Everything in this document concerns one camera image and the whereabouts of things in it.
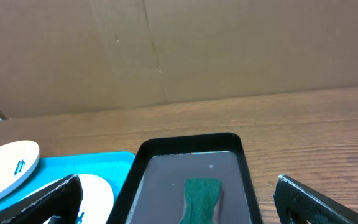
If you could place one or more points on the green sponge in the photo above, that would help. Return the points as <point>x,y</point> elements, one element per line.
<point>202,201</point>

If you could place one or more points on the teal plastic tray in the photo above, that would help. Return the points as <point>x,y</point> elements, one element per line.
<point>111,166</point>

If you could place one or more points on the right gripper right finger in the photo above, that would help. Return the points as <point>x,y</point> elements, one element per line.
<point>297,203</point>

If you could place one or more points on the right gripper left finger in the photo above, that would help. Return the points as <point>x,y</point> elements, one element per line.
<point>59,202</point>

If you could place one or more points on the light blue round plate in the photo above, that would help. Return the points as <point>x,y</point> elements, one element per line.
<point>97,201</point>

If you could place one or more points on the cardboard backdrop panel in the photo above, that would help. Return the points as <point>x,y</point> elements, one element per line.
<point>61,57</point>

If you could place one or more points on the black water tray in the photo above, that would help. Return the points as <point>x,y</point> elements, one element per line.
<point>154,190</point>

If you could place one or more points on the white round plate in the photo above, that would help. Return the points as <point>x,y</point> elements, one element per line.
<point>18,160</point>

